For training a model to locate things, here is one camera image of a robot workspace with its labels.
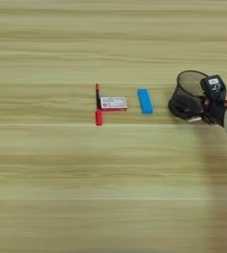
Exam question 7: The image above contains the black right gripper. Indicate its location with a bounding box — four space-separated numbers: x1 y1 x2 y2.
188 94 227 128

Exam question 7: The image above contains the black mesh pen cup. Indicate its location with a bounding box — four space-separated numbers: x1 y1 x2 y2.
167 69 209 121

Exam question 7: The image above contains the blue rectangular eraser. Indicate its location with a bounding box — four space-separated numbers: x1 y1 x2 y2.
136 88 155 116

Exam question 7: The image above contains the small red white card box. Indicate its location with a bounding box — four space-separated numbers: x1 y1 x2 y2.
100 96 128 113

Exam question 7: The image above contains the red and black pen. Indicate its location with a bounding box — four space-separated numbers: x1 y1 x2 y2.
94 82 105 127

